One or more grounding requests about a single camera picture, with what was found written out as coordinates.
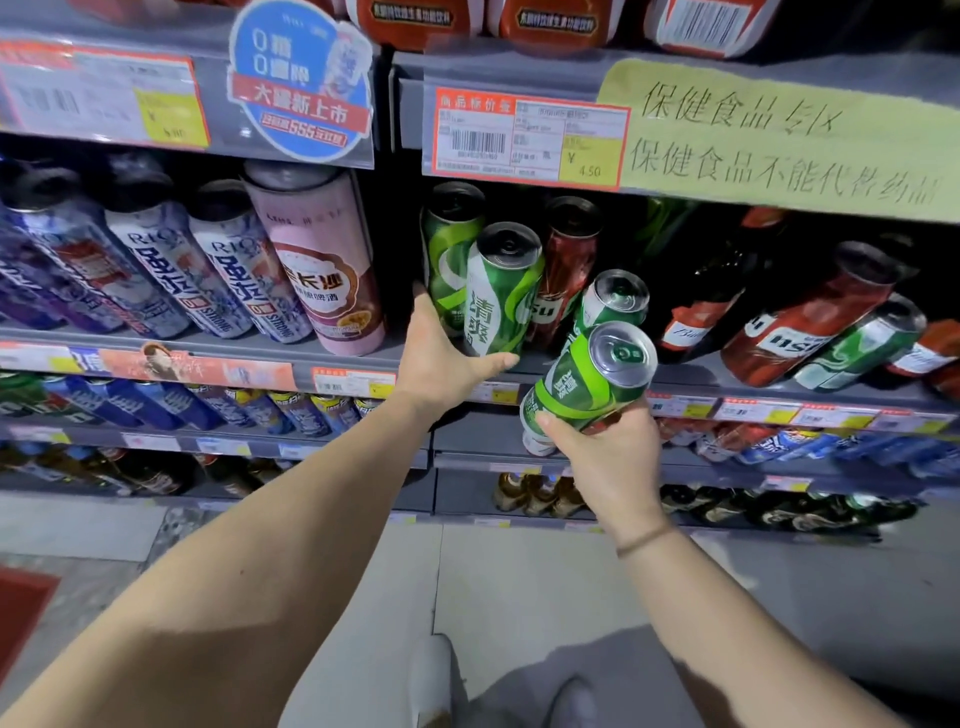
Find person's right hand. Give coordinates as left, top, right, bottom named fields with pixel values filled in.
left=533, top=397, right=665, bottom=545

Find person's left hand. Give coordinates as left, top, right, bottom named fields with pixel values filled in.
left=393, top=281, right=520, bottom=421

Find tall pink drink can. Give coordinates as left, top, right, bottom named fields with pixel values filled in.
left=239, top=159, right=389, bottom=359

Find short green beer cans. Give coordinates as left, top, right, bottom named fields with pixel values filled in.
left=571, top=268, right=652, bottom=340
left=792, top=292, right=929, bottom=393

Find blue-white RIO cans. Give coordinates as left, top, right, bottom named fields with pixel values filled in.
left=0, top=152, right=315, bottom=348

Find grey store shelving unit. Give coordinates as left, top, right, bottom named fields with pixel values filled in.
left=0, top=0, right=960, bottom=541

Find person's left forearm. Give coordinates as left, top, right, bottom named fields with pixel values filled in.
left=0, top=391, right=444, bottom=728

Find person's right forearm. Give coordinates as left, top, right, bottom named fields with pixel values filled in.
left=603, top=521, right=913, bottom=728

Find person's right shoe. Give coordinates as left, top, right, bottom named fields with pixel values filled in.
left=539, top=673, right=599, bottom=728

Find person's shoe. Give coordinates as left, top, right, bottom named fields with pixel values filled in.
left=407, top=632, right=457, bottom=728
left=539, top=673, right=599, bottom=728

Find person's left shoe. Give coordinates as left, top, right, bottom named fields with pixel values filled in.
left=407, top=632, right=457, bottom=728

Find brown wrist band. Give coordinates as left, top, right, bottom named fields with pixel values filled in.
left=614, top=519, right=676, bottom=558

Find orange promo strip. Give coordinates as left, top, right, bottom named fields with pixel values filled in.
left=97, top=343, right=299, bottom=393

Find orange-bordered price tag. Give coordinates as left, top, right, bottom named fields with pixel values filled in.
left=431, top=87, right=631, bottom=191
left=0, top=41, right=211, bottom=151

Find blue round promo sign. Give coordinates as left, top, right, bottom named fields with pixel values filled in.
left=227, top=0, right=375, bottom=165

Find yellow paper sign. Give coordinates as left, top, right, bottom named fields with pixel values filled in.
left=597, top=58, right=960, bottom=225

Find red floor mat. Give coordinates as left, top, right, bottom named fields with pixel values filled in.
left=0, top=566, right=63, bottom=685

